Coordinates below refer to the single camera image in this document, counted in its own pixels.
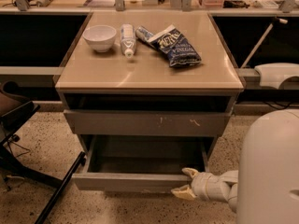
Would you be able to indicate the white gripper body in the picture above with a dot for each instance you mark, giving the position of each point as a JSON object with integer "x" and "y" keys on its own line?
{"x": 202, "y": 185}

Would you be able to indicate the grey drawer cabinet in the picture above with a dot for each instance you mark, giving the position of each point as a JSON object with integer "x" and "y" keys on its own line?
{"x": 110, "y": 82}

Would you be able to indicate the white leaning stick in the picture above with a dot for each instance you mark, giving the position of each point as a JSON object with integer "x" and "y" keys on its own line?
{"x": 263, "y": 37}

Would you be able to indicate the grey top drawer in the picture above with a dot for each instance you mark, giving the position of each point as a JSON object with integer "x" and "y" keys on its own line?
{"x": 146, "y": 123}

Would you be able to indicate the blue vinegar chip bag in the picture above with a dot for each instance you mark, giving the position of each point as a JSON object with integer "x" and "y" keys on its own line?
{"x": 172, "y": 43}

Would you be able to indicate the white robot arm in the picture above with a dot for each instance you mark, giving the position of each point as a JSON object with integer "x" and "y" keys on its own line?
{"x": 265, "y": 188}

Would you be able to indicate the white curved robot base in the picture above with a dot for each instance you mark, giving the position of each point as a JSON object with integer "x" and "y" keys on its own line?
{"x": 274, "y": 74}

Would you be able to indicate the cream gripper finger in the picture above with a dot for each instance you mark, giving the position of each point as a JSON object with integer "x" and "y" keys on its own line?
{"x": 185, "y": 192}
{"x": 192, "y": 173}

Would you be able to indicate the clear plastic water bottle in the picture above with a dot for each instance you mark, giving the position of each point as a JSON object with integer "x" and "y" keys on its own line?
{"x": 128, "y": 40}

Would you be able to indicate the grey drawer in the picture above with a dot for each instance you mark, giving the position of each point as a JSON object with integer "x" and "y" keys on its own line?
{"x": 146, "y": 123}
{"x": 146, "y": 164}

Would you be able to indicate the white bowl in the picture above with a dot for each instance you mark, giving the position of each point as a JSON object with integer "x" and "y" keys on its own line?
{"x": 100, "y": 38}

